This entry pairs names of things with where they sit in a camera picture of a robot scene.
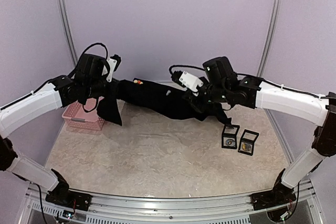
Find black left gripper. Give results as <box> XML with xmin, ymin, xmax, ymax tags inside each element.
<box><xmin>84</xmin><ymin>78</ymin><xmax>120</xmax><ymax>101</ymax></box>

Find black t-shirt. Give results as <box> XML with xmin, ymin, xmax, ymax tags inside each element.
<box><xmin>97</xmin><ymin>80</ymin><xmax>232</xmax><ymax>126</ymax></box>

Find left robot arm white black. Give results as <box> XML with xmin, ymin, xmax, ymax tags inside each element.
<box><xmin>1</xmin><ymin>53</ymin><xmax>121</xmax><ymax>206</ymax></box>

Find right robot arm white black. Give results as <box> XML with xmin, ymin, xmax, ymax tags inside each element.
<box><xmin>176</xmin><ymin>57</ymin><xmax>335</xmax><ymax>210</ymax></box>

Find pink plastic basket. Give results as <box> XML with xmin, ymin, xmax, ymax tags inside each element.
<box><xmin>62</xmin><ymin>102</ymin><xmax>105</xmax><ymax>131</ymax></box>

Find black display box left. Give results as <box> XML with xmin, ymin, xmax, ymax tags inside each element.
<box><xmin>222</xmin><ymin>124</ymin><xmax>240</xmax><ymax>150</ymax></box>

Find black display box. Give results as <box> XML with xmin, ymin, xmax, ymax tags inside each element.
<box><xmin>238</xmin><ymin>129</ymin><xmax>259</xmax><ymax>156</ymax></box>
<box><xmin>222</xmin><ymin>124</ymin><xmax>240</xmax><ymax>150</ymax></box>

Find black display box right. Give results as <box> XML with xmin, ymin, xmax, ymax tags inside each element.
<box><xmin>238</xmin><ymin>129</ymin><xmax>259</xmax><ymax>156</ymax></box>

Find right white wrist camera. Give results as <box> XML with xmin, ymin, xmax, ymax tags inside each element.
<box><xmin>171</xmin><ymin>71</ymin><xmax>204</xmax><ymax>97</ymax></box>

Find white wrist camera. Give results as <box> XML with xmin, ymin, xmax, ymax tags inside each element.
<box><xmin>102</xmin><ymin>54</ymin><xmax>121</xmax><ymax>82</ymax></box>
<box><xmin>171</xmin><ymin>71</ymin><xmax>204</xmax><ymax>97</ymax></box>

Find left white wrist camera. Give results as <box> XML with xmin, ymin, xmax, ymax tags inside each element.
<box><xmin>102</xmin><ymin>54</ymin><xmax>121</xmax><ymax>82</ymax></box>

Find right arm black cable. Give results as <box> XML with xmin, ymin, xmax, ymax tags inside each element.
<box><xmin>169</xmin><ymin>64</ymin><xmax>208</xmax><ymax>78</ymax></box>

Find left aluminium frame post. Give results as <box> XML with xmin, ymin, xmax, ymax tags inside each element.
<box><xmin>57</xmin><ymin>0</ymin><xmax>78</xmax><ymax>66</ymax></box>

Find aluminium frame post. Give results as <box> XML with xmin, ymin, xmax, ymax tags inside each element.
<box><xmin>257</xmin><ymin>0</ymin><xmax>281</xmax><ymax>77</ymax></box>
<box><xmin>57</xmin><ymin>0</ymin><xmax>78</xmax><ymax>66</ymax></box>

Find right aluminium frame post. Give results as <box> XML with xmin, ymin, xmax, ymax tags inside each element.
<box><xmin>257</xmin><ymin>0</ymin><xmax>281</xmax><ymax>77</ymax></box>

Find front aluminium rail base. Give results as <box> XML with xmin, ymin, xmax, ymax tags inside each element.
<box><xmin>18</xmin><ymin>179</ymin><xmax>323</xmax><ymax>224</ymax></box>

